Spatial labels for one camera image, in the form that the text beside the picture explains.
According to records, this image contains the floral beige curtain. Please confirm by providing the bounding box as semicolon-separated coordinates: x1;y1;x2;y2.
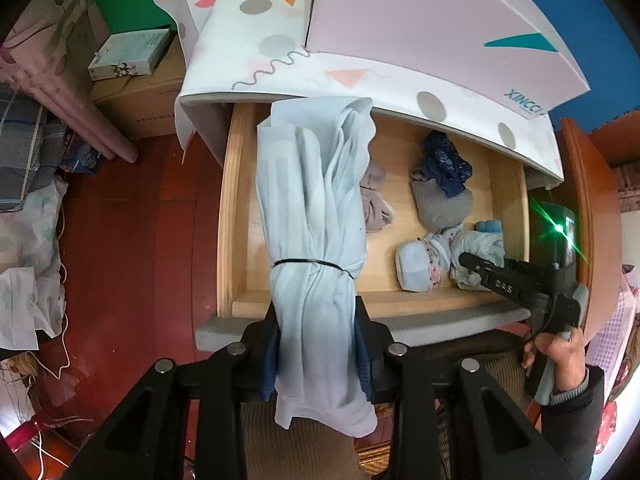
0;0;138;163

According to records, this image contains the light blue floral underwear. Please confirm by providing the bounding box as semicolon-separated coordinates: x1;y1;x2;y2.
395;232;453;292

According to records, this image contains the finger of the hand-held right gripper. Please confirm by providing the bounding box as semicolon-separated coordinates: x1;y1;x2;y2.
457;251;531;306

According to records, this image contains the beige grey underwear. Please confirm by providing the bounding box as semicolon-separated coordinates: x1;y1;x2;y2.
359;162;397;233

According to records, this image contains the brown cardboard box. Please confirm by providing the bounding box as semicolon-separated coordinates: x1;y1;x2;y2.
90;47;188;141

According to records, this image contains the black elastic band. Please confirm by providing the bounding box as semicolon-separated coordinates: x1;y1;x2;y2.
272;258;353;277

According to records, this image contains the purple checked cloth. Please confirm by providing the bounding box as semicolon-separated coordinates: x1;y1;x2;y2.
587;260;638;401

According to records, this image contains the grey nightstand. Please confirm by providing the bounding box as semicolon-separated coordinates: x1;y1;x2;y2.
177;95;566;191

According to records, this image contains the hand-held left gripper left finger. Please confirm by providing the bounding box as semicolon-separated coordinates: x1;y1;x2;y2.
65;302;281;480

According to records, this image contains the pale blue cloth bundle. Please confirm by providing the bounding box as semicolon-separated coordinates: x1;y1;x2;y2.
255;96;378;437

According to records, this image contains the navy floral underwear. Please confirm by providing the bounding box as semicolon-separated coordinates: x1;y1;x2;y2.
411;130;473;198

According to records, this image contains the wooden drawer with grey front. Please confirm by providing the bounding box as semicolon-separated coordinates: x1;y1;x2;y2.
195;102;532;353

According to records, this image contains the red floral cloth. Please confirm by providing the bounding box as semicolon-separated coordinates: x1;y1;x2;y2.
592;395;626;456

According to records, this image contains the orange wooden furniture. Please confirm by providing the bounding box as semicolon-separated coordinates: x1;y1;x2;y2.
530;110;640;433

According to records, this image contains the grey knitted sock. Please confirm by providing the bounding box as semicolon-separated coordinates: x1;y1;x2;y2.
410;175;474;230

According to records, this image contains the white cable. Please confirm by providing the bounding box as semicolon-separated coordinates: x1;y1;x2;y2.
27;200;71;461

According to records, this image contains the person's right hand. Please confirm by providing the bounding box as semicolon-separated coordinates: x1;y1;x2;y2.
520;327;587;393

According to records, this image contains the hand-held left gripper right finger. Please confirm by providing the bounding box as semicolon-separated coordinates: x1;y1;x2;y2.
352;296;561;480

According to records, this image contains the white patterned bedsheet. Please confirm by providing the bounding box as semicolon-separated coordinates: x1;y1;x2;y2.
0;175;68;351

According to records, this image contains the person's left leg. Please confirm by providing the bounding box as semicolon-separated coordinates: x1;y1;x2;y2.
240;400;361;480

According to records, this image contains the grey plaid blanket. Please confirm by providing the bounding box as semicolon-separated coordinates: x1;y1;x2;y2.
0;82;68;211

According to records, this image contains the person's right forearm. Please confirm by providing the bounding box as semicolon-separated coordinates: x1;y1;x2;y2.
540;365;608;480

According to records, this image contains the small white green box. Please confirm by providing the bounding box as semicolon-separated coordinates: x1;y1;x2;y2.
88;27;172;81

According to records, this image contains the blue plastic packet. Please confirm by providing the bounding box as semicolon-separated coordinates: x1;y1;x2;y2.
60;140;103;176

